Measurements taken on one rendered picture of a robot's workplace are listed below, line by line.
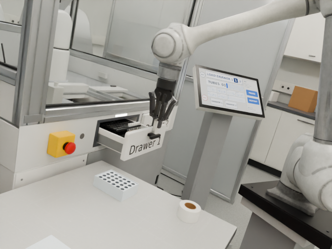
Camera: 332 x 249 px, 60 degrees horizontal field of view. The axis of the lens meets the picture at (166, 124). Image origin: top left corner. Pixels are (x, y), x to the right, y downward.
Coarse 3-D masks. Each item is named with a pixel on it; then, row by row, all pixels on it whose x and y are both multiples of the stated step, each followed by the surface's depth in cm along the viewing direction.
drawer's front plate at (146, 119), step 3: (171, 111) 160; (144, 114) 137; (147, 114) 138; (171, 114) 161; (144, 117) 136; (147, 117) 138; (150, 117) 141; (168, 117) 159; (141, 120) 137; (144, 120) 136; (147, 120) 139; (150, 120) 142; (168, 120) 160; (141, 123) 137; (144, 123) 137; (147, 123) 140; (150, 123) 143; (162, 123) 154; (165, 123) 157; (168, 123) 161; (168, 126) 163
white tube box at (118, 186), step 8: (96, 176) 94; (104, 176) 96; (112, 176) 98; (120, 176) 99; (96, 184) 94; (104, 184) 92; (112, 184) 93; (120, 184) 94; (128, 184) 94; (136, 184) 95; (112, 192) 91; (120, 192) 89; (128, 192) 92; (136, 192) 96; (120, 200) 90
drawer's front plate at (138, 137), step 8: (144, 128) 113; (152, 128) 117; (160, 128) 123; (128, 136) 103; (136, 136) 108; (144, 136) 113; (128, 144) 105; (136, 144) 110; (152, 144) 122; (160, 144) 128; (128, 152) 106; (136, 152) 112; (144, 152) 118
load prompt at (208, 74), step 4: (208, 72) 189; (212, 72) 191; (208, 76) 188; (212, 76) 190; (216, 76) 191; (220, 76) 193; (224, 76) 194; (228, 76) 196; (224, 80) 193; (228, 80) 194; (232, 80) 196; (236, 80) 197; (240, 80) 199
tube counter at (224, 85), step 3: (222, 84) 190; (225, 84) 192; (228, 84) 193; (231, 84) 194; (234, 84) 195; (225, 87) 191; (228, 87) 192; (231, 87) 193; (234, 87) 194; (237, 87) 195; (240, 87) 196; (243, 87) 198; (240, 90) 195; (243, 90) 196
